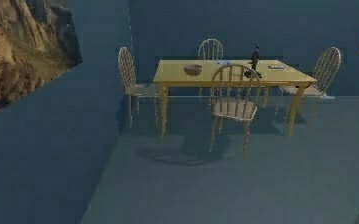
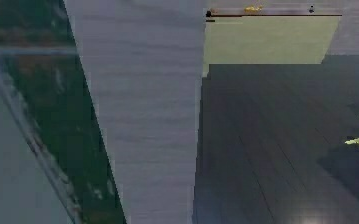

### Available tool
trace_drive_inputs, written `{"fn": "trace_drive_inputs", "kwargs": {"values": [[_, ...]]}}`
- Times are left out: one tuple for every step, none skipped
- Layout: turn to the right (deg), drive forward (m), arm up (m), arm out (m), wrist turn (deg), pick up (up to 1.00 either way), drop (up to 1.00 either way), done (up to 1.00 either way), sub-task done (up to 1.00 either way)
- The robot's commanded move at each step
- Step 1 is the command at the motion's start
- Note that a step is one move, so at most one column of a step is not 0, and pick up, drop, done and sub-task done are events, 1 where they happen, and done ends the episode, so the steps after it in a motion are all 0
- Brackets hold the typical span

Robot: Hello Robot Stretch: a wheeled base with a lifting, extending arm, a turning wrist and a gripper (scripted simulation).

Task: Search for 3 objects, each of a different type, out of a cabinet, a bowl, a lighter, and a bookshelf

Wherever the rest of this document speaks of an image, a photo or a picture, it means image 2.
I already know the small yellow object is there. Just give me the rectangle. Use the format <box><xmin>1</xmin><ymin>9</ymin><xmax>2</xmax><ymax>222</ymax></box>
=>
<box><xmin>243</xmin><ymin>4</ymin><xmax>264</xmax><ymax>14</ymax></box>

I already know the pale green cabinet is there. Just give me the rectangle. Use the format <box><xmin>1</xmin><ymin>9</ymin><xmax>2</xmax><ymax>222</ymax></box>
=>
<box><xmin>202</xmin><ymin>7</ymin><xmax>343</xmax><ymax>78</ymax></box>

